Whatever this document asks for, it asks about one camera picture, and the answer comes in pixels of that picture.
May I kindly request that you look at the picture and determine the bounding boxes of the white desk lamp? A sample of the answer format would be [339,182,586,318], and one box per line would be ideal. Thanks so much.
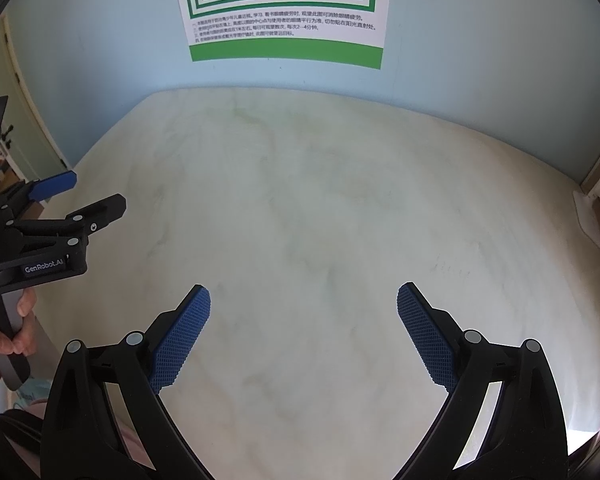
[572,187,600,249]

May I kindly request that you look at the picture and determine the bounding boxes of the green striped wall poster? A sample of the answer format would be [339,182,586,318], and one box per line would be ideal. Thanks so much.
[171,0,385,71]

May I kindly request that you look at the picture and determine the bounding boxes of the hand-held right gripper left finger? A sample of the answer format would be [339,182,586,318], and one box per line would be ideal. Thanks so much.
[42,284,213,480]

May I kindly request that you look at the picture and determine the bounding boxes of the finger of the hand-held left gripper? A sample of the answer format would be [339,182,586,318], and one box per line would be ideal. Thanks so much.
[0,170,78,211]
[10,193,127,251]

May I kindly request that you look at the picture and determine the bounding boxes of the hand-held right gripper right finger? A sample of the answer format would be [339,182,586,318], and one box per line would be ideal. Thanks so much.
[392,281,568,480]

